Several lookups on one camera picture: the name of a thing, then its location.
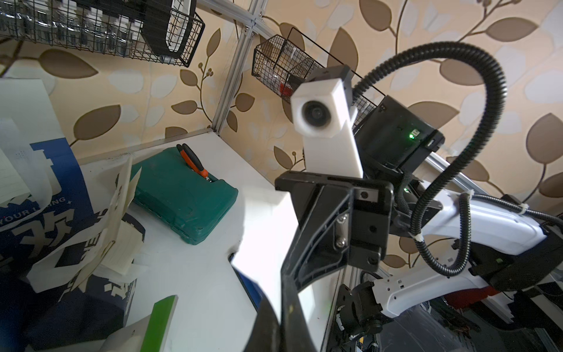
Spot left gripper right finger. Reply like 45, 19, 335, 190
281, 275, 317, 352

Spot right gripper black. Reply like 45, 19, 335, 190
275, 172, 394, 290

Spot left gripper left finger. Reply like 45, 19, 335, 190
243, 298, 281, 352

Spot blue stapler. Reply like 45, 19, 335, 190
228, 253, 264, 311

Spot pale yellow receipt sheet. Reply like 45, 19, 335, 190
233, 188, 339, 351

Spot green white tissue pack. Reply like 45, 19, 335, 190
39, 294, 179, 352

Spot small blue white bag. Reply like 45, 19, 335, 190
1, 159, 146, 351

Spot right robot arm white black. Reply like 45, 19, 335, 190
276, 94, 562, 351

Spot orange black pliers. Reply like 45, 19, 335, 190
176, 144, 213, 182

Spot black socket tool set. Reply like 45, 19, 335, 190
76, 1, 205, 65

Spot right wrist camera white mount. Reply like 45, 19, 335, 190
290, 65, 364, 178

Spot right wall wire basket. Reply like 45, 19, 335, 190
252, 28, 385, 134

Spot wall wire basket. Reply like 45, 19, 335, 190
252, 28, 385, 134
1, 1, 205, 67

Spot black corrugated cable conduit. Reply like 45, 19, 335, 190
351, 41, 563, 278

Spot back wall wire basket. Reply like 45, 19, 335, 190
1, 1, 205, 67

